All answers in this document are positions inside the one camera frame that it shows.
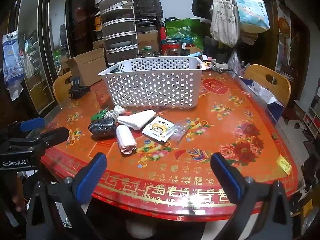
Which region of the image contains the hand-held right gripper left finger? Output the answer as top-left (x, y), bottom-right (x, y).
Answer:
top-left (25, 152), bottom-right (108, 240)

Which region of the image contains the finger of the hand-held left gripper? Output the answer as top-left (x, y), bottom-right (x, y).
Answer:
top-left (37, 127), bottom-right (70, 147)
top-left (19, 117), bottom-right (46, 133)

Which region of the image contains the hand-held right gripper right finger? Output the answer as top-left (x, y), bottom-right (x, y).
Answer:
top-left (210, 152), bottom-right (294, 240)

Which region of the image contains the black plastic bundle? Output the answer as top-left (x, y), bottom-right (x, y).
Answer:
top-left (88, 118), bottom-right (117, 138)

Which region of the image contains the green plastic packet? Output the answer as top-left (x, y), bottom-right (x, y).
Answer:
top-left (91, 109), bottom-right (108, 121)

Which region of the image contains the white towel pink edge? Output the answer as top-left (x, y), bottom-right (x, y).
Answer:
top-left (116, 125), bottom-right (137, 155)

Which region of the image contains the white scalloped soft pouch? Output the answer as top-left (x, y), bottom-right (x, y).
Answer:
top-left (104, 105), bottom-right (126, 119)

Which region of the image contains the clear plastic zip bag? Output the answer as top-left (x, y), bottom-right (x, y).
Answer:
top-left (166, 119), bottom-right (192, 144)

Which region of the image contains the white cloth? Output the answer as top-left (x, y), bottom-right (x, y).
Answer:
top-left (117, 109), bottom-right (157, 131)

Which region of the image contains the white printed sachet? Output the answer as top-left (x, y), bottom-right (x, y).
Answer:
top-left (142, 116), bottom-right (175, 142)

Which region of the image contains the white perforated plastic basket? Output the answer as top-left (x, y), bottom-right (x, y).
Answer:
top-left (98, 56), bottom-right (207, 108)

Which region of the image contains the black clip stand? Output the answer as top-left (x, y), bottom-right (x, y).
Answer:
top-left (68, 76), bottom-right (91, 99)

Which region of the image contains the yellow sticker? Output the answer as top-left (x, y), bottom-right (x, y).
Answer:
top-left (277, 155), bottom-right (292, 175)

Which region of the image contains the blue white hanging bag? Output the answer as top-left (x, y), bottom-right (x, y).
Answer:
top-left (2, 30), bottom-right (25, 102)

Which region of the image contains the mirrored cabinet door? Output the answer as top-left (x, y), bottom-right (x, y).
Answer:
top-left (17, 0), bottom-right (56, 114)

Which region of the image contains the open cardboard box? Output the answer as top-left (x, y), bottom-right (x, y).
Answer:
top-left (65, 47), bottom-right (108, 87)

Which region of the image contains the blue box with white paper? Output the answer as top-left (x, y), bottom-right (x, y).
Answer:
top-left (244, 79), bottom-right (285, 124)

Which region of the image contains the clear hanging plastic bag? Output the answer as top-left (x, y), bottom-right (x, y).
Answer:
top-left (227, 49), bottom-right (243, 78)

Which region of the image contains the stacked drawer storage unit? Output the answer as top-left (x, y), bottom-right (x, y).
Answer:
top-left (99, 0), bottom-right (139, 67)

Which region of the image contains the closed cardboard box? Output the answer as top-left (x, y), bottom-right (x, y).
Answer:
top-left (137, 30), bottom-right (160, 53)

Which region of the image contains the large glass pickle jar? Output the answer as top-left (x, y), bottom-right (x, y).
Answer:
top-left (162, 39), bottom-right (182, 55)

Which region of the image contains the beige canvas tote bag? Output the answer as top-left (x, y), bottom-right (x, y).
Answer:
top-left (210, 0), bottom-right (240, 47)

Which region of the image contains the green shopping bag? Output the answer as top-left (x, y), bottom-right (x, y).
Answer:
top-left (165, 17), bottom-right (204, 47)

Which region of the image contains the black plastic covered stack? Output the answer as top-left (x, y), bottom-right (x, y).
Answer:
top-left (132, 0), bottom-right (164, 33)

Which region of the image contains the blue printed paper bag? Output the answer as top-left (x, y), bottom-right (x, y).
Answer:
top-left (234, 0), bottom-right (270, 33)

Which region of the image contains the dark green hanging bag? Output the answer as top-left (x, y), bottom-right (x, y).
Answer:
top-left (192, 0), bottom-right (222, 20)

